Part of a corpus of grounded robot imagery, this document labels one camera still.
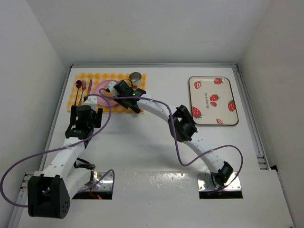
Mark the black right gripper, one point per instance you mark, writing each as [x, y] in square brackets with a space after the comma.
[139, 90]

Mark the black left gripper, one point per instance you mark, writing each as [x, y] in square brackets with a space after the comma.
[71, 118]

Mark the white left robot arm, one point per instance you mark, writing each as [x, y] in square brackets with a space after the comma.
[50, 192]

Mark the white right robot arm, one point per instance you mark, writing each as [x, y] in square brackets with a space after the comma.
[183, 129]

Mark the metal cup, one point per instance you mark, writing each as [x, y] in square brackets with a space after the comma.
[136, 78]

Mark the purple knife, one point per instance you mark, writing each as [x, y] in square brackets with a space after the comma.
[89, 87]

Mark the pink plate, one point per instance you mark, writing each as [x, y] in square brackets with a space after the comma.
[102, 92]

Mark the purple spoon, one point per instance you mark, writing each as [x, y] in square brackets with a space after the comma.
[78, 85]

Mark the purple fork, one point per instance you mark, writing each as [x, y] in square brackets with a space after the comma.
[83, 89]

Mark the strawberry print tray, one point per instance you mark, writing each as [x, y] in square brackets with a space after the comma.
[212, 101]

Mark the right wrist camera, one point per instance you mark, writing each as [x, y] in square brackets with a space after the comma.
[121, 88]

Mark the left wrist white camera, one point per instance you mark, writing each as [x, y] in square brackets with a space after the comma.
[91, 101]

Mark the aluminium frame rail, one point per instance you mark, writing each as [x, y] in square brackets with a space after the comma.
[154, 65]

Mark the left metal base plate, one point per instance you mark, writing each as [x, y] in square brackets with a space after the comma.
[101, 182]

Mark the metal base plate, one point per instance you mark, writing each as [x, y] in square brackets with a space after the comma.
[101, 182]
[206, 182]

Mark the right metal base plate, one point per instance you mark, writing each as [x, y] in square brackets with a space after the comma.
[206, 182]

